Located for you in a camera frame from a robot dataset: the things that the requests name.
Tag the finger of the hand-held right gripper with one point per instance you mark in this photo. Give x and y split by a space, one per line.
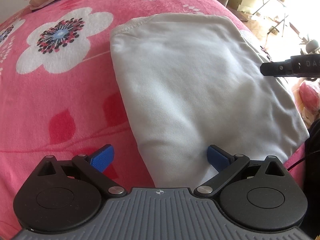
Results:
275 68

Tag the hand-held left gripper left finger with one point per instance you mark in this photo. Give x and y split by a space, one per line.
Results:
103 157

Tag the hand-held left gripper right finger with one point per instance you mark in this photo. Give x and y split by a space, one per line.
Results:
217 158

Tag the white sweatshirt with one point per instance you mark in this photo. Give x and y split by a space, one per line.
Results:
195 85

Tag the pink plastic bag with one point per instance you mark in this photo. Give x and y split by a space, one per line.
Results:
311 93

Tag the pink floral blanket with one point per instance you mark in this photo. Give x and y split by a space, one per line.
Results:
62 92

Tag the person's dark clothing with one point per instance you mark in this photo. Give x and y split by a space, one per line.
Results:
313 180

